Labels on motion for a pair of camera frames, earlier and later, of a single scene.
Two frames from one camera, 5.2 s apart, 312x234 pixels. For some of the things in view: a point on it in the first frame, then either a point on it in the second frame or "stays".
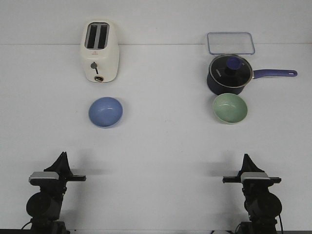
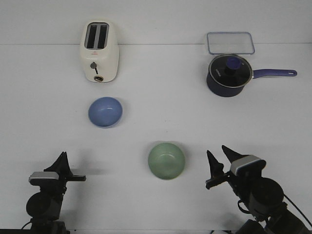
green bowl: x=230 y=107 -> x=166 y=161
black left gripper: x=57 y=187 stays
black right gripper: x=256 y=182 -> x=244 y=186
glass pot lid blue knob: x=231 y=71 stays
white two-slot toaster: x=100 y=50 stays
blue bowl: x=106 y=111 stays
